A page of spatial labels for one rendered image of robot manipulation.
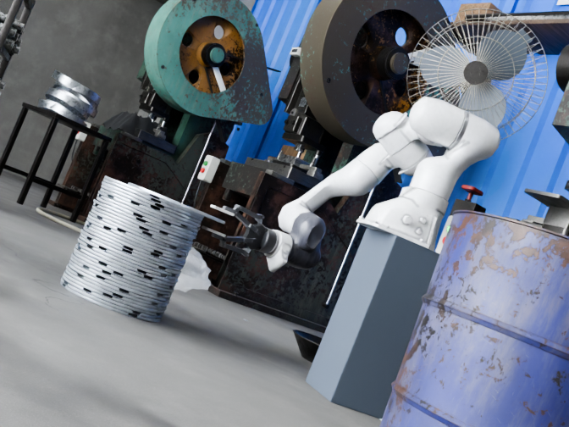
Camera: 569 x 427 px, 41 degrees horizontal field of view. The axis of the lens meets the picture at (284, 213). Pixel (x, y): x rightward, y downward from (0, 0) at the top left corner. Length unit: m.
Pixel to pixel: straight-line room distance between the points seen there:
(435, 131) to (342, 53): 1.57
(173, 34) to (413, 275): 3.33
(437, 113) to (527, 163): 2.42
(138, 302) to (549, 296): 1.15
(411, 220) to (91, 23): 6.91
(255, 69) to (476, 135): 3.42
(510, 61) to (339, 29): 0.76
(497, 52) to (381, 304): 1.71
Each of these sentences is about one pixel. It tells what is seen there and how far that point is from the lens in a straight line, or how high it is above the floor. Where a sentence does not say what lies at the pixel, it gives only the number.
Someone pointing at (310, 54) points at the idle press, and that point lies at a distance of 3.59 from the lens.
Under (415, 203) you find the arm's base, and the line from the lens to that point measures 2.03.
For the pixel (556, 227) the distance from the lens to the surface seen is 2.59.
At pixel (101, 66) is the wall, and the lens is 8.65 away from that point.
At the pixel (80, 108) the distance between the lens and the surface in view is 4.64.
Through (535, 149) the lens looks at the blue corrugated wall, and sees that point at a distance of 4.47.
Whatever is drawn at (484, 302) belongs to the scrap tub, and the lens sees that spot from 1.22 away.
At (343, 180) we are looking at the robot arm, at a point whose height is 0.58.
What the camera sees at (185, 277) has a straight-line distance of 2.99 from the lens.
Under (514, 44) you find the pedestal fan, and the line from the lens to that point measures 3.44.
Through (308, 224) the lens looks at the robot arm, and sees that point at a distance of 2.35.
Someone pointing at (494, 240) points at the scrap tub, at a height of 0.44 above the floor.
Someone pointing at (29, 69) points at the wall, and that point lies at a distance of 8.42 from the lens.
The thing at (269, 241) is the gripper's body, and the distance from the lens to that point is 2.30.
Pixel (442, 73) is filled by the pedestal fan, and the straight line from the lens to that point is 3.35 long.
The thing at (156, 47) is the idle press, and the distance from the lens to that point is 5.00.
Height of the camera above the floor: 0.30
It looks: 3 degrees up
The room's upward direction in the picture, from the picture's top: 22 degrees clockwise
